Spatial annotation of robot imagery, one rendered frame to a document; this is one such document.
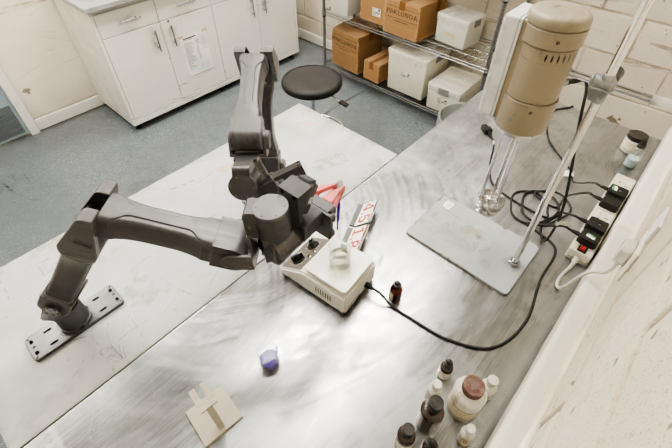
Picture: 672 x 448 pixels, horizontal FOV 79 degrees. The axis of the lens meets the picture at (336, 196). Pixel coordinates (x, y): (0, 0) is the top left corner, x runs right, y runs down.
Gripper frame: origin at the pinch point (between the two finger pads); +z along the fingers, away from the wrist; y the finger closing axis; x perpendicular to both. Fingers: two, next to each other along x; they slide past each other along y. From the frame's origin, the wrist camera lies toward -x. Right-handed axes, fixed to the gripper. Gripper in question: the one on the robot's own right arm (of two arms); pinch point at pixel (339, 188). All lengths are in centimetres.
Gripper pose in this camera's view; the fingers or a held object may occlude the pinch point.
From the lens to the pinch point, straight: 80.1
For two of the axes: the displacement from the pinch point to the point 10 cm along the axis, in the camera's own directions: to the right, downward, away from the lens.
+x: -0.3, 6.8, 7.3
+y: -7.9, -4.7, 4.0
